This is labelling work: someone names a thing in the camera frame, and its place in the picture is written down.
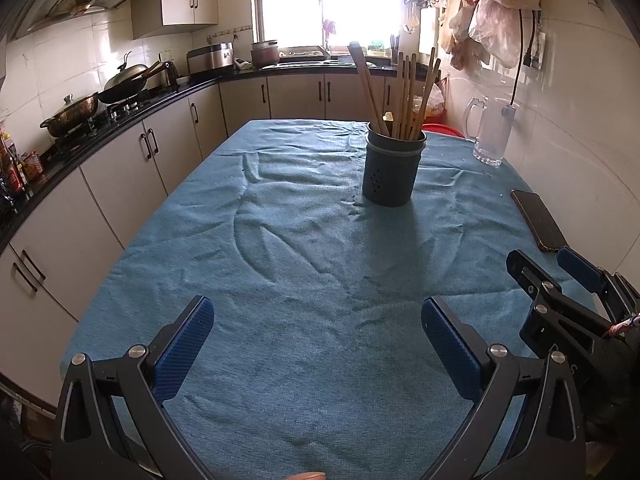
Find silver rice cooker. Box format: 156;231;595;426
186;42;236;77

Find white upper cabinet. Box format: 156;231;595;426
131;0;226;41

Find hanging plastic bags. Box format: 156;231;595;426
437;0;546;72

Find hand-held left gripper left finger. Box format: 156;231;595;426
54;295;216;480

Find red white twisted wire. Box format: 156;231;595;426
607;312;640;336

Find black power cable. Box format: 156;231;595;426
509;7;527;108

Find wok with lid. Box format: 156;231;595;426
97;51;166;105

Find red jar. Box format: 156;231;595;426
22;151;43;181

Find red basin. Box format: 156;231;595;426
421;121;463;137

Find wooden spatula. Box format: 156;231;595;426
347;41;392;137

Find steel pot with lid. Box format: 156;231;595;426
40;92;101;138

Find kitchen window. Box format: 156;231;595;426
252;0;416;58

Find wall power outlet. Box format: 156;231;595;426
522;30;547;70

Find blue tablecloth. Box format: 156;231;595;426
59;119;601;480

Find wooden stick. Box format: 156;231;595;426
413;47;437;141
416;59;443;142

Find dark grey utensil holder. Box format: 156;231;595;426
362;122;428;207

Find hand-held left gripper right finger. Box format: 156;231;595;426
420;296;587;480

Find brown cooking pot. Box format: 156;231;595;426
250;40;280;69

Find round wooden chopstick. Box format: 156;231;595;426
396;51;405;139
406;53;418;141
401;56;411;140

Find gas stove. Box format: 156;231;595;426
50;87;181;151

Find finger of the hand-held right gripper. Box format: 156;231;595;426
556;246;618;306
505;249;563;306

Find glass mug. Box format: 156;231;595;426
461;97;516;168

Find black smartphone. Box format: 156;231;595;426
510;188;571;253

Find black kitchen countertop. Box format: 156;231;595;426
0;57;401;251

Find condiment bottles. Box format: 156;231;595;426
0;127;28;211

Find white lower kitchen cabinets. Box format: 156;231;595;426
0;71;443;406

